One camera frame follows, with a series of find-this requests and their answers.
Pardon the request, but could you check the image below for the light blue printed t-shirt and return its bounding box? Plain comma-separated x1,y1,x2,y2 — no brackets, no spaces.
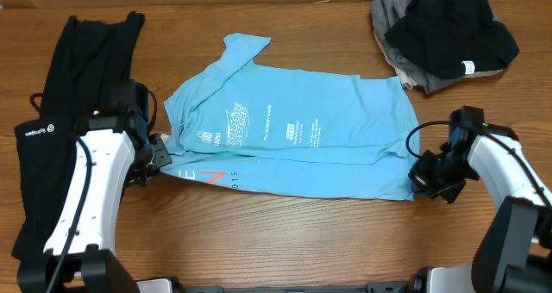
164,33,419,201

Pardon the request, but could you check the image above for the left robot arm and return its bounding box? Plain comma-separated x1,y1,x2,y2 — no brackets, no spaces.
17,80,183,293

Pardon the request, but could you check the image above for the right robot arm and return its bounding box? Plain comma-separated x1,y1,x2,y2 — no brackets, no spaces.
401,106,551,292

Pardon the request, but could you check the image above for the beige folded garment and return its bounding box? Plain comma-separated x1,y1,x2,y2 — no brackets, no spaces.
392,65,418,90

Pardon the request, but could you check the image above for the black garment with white logo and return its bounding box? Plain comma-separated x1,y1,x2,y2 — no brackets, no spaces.
11,12,145,261

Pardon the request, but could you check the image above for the black folded garment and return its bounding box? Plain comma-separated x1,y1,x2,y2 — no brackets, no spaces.
385,0,519,79

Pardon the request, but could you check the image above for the grey folded garment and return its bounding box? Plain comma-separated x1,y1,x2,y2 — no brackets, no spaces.
371,0,501,94

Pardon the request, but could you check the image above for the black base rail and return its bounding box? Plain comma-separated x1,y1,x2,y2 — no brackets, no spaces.
174,282,410,293

